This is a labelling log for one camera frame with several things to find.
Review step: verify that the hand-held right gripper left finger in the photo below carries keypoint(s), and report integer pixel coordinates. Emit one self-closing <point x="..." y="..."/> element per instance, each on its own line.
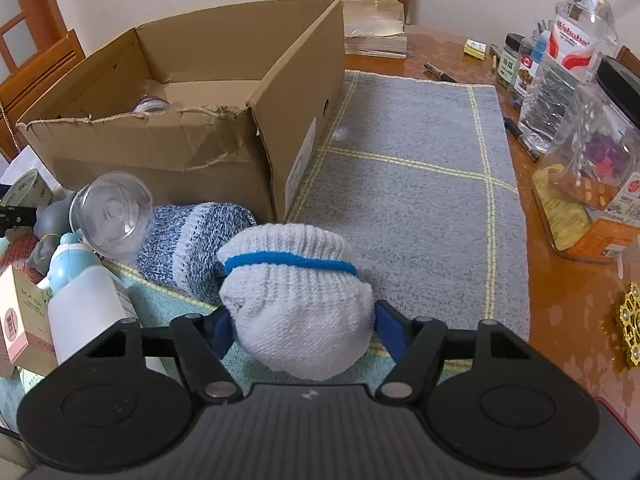
<point x="220" y="332"/>

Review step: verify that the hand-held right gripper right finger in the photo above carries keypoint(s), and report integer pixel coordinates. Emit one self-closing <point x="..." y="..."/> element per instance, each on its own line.
<point x="387" y="330"/>

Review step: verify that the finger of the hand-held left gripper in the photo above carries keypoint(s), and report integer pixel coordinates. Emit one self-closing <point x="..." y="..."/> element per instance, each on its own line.
<point x="17" y="216"/>

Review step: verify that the white sock with blue stripe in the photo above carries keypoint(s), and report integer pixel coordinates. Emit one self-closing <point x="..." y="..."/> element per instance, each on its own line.
<point x="295" y="305"/>

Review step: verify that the pink and cream box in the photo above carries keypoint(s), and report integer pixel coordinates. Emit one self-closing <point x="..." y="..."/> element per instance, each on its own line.
<point x="20" y="315"/>

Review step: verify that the cardboard box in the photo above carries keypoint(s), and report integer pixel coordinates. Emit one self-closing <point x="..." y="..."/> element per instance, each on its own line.
<point x="210" y="150"/>

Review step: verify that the grey toy figure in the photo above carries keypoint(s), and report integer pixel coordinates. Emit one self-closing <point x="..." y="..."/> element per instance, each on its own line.
<point x="47" y="220"/>

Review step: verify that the tape roll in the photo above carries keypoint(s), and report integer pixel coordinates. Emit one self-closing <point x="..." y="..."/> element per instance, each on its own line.
<point x="30" y="182"/>

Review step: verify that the blue and white toy figure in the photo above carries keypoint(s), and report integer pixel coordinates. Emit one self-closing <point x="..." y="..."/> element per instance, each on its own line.
<point x="70" y="265"/>

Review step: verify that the teal woven placemat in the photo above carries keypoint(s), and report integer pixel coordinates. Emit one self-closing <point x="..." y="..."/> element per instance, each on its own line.
<point x="150" y="305"/>

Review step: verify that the clear plastic cup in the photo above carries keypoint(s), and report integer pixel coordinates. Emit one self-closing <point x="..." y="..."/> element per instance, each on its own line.
<point x="112" y="215"/>

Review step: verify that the blue and white knit sock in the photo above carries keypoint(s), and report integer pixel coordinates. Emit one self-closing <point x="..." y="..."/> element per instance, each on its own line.
<point x="175" y="240"/>

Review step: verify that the white plastic bottle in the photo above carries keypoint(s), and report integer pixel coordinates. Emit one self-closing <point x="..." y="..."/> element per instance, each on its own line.
<point x="85" y="310"/>

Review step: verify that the grey woven placemat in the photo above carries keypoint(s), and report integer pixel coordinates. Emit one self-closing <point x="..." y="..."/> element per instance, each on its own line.
<point x="410" y="200"/>

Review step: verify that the wooden door with glass panes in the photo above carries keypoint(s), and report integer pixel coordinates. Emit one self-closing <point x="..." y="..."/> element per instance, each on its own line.
<point x="15" y="35"/>

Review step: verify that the black marker pen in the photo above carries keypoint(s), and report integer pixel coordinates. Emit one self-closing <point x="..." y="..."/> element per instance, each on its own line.
<point x="520" y="137"/>

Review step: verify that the gold ornament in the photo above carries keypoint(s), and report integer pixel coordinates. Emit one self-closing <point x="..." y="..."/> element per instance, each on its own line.
<point x="625" y="325"/>

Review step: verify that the clear jar with black lid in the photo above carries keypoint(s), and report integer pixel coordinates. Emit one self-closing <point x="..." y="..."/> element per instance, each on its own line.
<point x="590" y="160"/>

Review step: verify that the spice jar red label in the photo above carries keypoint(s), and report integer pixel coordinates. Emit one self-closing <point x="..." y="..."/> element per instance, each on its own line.
<point x="525" y="72"/>

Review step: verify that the spice jar green label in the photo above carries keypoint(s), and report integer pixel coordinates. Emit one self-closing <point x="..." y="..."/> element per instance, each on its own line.
<point x="510" y="62"/>

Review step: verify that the small yellow box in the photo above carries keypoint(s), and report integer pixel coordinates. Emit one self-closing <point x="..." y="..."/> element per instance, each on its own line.
<point x="475" y="48"/>

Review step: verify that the stack of plastic bags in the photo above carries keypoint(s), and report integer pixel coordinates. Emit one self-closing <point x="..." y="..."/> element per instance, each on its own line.
<point x="370" y="30"/>

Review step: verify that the clear water bottle red label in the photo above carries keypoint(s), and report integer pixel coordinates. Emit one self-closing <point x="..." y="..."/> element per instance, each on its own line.
<point x="575" y="45"/>

